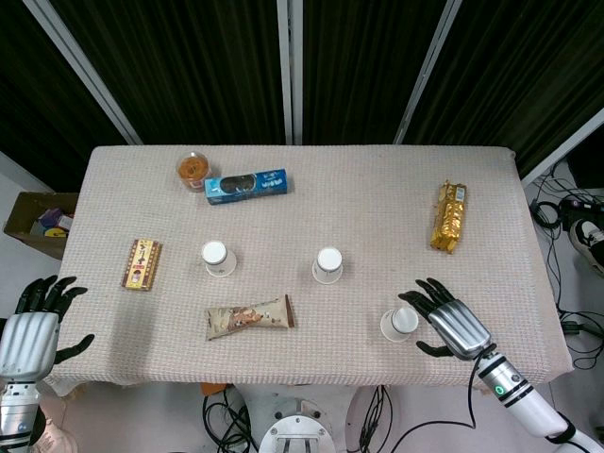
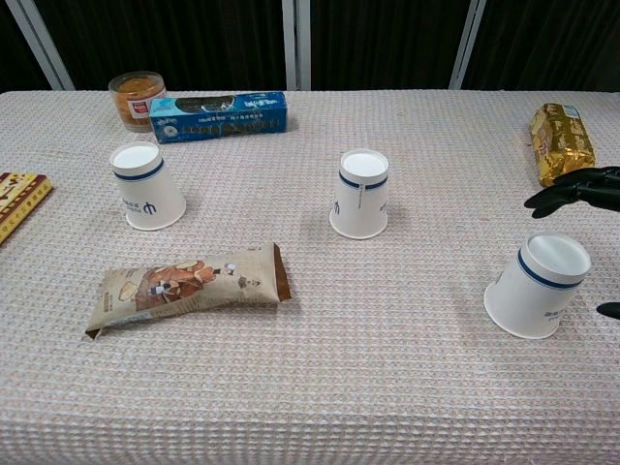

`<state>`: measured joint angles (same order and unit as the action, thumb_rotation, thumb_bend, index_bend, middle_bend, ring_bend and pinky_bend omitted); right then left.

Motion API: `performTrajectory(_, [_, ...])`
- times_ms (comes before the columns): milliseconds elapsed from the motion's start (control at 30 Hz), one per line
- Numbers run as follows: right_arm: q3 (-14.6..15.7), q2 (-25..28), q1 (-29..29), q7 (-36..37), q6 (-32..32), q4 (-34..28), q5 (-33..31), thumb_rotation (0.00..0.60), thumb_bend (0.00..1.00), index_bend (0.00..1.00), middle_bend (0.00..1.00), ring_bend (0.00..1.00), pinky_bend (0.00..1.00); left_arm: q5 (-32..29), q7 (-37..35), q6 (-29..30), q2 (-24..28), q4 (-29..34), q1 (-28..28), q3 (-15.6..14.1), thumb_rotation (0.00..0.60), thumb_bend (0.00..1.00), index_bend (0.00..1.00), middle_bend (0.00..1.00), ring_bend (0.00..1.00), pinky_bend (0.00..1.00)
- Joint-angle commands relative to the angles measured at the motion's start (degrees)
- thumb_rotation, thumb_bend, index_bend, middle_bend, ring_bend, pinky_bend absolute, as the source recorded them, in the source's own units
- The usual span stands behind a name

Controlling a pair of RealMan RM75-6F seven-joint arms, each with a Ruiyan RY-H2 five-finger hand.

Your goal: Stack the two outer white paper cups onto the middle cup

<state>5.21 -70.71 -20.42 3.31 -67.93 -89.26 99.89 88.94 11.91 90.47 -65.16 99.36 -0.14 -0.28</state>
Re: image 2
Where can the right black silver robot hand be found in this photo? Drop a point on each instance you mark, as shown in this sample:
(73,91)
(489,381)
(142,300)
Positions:
(588,186)

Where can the white paper cup blue stripe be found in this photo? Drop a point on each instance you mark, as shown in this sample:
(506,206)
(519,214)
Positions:
(537,290)
(147,194)
(361,198)

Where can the gold foil snack packet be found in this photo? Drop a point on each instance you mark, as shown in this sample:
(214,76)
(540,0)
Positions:
(562,143)

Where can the black curtain panel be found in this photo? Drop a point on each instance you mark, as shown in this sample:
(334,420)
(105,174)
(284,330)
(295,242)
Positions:
(557,43)
(9,58)
(387,43)
(169,39)

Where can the beige woven tablecloth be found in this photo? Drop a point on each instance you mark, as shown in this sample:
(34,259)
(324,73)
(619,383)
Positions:
(310,387)

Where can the blue cookie box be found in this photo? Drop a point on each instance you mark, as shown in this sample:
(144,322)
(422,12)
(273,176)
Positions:
(218,121)

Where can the brown illustrated snack bag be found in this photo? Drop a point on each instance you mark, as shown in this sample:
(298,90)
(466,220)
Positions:
(184,290)

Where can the yellow red snack box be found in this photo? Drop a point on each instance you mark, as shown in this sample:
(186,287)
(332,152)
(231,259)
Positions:
(19,198)

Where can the grey metal partition post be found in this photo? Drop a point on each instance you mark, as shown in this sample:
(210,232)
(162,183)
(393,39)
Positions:
(466,46)
(296,43)
(41,46)

